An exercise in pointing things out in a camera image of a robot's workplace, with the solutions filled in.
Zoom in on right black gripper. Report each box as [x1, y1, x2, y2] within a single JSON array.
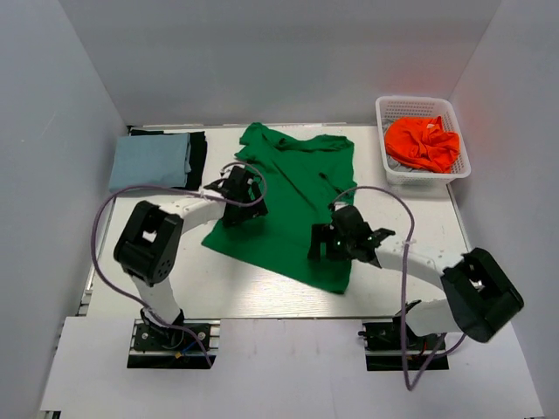
[[307, 225, 356, 264]]

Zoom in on green t shirt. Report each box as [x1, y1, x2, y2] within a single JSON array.
[[202, 123, 355, 293]]

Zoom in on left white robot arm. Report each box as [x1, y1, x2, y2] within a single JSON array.
[[114, 163, 268, 348]]

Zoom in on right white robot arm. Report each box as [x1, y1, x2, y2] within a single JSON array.
[[307, 205, 524, 348]]

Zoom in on folded black t shirt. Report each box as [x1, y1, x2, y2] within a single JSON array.
[[129, 129, 208, 190]]

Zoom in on grey garment in basket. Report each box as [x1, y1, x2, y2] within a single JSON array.
[[382, 119, 426, 173]]

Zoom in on folded light blue t shirt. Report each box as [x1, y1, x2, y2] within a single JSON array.
[[108, 134, 190, 192]]

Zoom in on white plastic basket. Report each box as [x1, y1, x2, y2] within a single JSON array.
[[376, 95, 471, 187]]

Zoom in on orange t shirt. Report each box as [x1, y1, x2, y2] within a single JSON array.
[[384, 116, 460, 174]]

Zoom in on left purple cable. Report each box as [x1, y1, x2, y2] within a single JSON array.
[[90, 161, 268, 367]]

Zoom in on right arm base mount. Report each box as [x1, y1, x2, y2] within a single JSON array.
[[357, 313, 439, 372]]

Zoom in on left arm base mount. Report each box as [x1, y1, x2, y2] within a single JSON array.
[[127, 319, 220, 370]]

